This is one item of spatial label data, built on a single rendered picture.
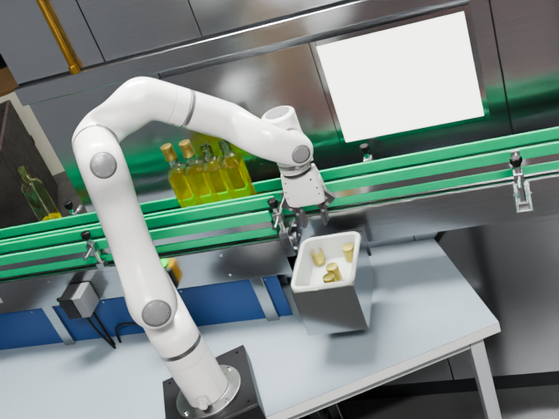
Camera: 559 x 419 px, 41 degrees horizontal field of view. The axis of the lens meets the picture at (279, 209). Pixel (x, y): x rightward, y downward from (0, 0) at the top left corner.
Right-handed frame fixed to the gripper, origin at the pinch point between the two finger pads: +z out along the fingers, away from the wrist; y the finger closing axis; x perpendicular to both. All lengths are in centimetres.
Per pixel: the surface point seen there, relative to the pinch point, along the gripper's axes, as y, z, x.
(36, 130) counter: 293, 77, -289
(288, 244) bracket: 12.4, 12.1, -6.6
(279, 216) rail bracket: 11.6, 1.6, -5.8
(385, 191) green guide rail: -15.8, 7.0, -18.5
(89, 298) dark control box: 79, 18, -1
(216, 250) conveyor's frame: 34.0, 10.3, -6.2
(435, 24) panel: -37, -31, -35
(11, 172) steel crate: 222, 46, -161
